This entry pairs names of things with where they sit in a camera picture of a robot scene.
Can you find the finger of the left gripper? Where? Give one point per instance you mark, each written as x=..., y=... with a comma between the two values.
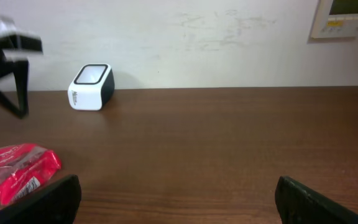
x=20, y=70

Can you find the wall control panel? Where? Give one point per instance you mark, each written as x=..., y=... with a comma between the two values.
x=335, y=19

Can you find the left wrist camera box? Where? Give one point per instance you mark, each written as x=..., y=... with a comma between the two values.
x=13, y=38

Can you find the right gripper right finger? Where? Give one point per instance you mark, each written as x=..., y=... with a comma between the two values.
x=299, y=204

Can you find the red snack bag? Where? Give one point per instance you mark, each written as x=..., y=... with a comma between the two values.
x=24, y=168

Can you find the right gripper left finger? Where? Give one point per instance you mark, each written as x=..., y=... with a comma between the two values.
x=55, y=203

